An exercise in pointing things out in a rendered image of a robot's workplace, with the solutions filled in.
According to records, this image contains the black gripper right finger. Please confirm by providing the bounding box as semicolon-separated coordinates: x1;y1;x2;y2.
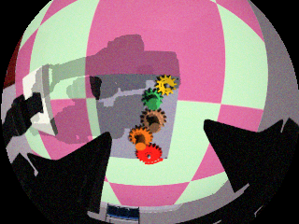
203;119;284;193

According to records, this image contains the brown gear with tall hub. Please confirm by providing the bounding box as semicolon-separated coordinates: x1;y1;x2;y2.
141;109;167;133

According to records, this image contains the yellow gear with black stripe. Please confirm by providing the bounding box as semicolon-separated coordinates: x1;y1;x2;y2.
156;75;177;96

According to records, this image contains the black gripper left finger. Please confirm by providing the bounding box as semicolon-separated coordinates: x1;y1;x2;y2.
26;132;112;214

